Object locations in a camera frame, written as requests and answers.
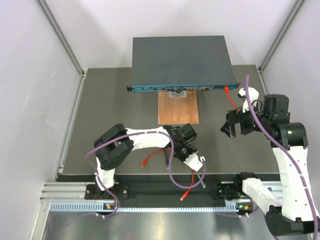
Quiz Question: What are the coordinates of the red ethernet cable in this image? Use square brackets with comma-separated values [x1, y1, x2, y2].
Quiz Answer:
[140, 149, 196, 201]
[224, 85, 237, 109]

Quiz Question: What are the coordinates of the slotted cable duct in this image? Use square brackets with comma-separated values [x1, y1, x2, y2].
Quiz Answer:
[49, 199, 254, 213]

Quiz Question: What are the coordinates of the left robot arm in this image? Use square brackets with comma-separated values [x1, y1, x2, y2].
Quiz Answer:
[93, 123, 203, 199]

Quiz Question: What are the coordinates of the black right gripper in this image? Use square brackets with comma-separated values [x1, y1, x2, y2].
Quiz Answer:
[220, 99, 271, 138]

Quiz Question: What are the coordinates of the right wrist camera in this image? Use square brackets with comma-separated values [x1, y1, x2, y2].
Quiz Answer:
[236, 86, 260, 112]

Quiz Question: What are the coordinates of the teal network switch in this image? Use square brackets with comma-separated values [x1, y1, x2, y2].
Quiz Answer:
[126, 35, 240, 93]

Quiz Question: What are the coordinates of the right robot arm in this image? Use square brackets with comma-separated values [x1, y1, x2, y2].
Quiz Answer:
[220, 89, 320, 240]

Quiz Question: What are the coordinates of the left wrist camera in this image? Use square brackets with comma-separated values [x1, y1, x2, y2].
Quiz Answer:
[183, 153, 206, 172]

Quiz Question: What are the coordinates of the red ethernet cable on table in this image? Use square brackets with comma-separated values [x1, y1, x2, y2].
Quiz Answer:
[140, 149, 196, 201]

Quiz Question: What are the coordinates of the wooden board stand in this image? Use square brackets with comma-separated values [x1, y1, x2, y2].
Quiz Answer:
[158, 91, 200, 125]

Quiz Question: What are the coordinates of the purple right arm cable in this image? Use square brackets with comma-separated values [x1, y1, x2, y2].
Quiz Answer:
[244, 74, 320, 237]

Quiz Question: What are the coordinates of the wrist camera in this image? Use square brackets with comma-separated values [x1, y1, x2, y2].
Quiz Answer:
[183, 153, 206, 172]
[236, 86, 260, 112]

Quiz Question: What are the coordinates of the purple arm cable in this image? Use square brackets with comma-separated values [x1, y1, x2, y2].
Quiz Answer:
[244, 74, 320, 237]
[84, 131, 207, 188]

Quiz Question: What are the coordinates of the grey ethernet cable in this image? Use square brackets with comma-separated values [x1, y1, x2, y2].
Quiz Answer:
[194, 171, 208, 189]

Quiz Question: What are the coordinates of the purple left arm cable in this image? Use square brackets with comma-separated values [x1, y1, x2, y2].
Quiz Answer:
[84, 131, 207, 188]

